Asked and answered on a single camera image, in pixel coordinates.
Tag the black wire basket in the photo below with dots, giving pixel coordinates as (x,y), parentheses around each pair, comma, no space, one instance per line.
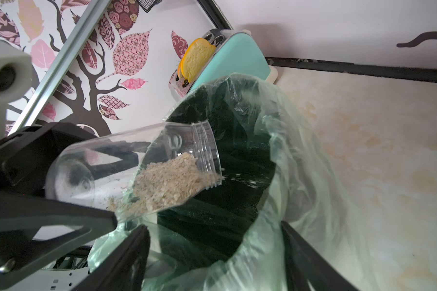
(147,5)

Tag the yellow toast slice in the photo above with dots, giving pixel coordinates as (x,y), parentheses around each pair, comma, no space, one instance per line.
(194,59)

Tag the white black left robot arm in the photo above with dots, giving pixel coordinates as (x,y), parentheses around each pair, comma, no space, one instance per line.
(47,279)

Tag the mint green toaster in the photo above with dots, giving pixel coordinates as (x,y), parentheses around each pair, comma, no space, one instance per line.
(236,52)

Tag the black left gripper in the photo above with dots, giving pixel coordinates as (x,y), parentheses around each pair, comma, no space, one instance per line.
(35,231)

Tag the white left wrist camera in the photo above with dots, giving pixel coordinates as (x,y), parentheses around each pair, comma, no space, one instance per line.
(15,78)

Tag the clear jar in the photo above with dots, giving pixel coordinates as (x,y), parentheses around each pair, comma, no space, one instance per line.
(182,161)

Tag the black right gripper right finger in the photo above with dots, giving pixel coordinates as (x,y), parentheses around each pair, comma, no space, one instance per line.
(306,269)

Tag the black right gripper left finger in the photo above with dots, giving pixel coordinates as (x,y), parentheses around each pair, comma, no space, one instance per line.
(124,268)

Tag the left aluminium rail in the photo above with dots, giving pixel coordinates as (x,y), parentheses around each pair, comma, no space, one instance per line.
(62,63)

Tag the black trash bin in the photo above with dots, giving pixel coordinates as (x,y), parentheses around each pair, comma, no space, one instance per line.
(210,227)

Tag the clear plastic bin liner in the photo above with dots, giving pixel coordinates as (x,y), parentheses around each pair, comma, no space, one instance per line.
(304,191)

